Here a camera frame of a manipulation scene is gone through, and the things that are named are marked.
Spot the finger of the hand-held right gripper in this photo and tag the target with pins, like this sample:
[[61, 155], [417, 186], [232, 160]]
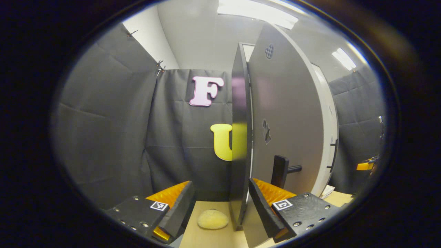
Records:
[[364, 166]]

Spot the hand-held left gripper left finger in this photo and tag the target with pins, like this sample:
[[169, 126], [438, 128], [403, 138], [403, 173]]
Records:
[[179, 210]]

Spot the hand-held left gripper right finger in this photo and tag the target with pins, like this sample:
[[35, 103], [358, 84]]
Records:
[[263, 210]]

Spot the grey cabinet door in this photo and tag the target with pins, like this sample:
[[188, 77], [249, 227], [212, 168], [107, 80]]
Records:
[[286, 113], [329, 120]]

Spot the grey cabinet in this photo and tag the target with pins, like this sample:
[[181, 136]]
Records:
[[238, 137]]

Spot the cream round sponge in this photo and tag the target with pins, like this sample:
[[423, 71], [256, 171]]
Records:
[[213, 219]]

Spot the beige book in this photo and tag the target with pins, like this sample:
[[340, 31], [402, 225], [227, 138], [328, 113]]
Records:
[[327, 191]]

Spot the black backdrop cloth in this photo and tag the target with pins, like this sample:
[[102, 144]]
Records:
[[358, 120], [110, 120]]

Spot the small ceiling light panel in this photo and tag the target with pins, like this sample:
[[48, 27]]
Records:
[[344, 58]]

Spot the large ceiling light panel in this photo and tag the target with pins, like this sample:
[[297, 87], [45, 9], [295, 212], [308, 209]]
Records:
[[258, 12]]

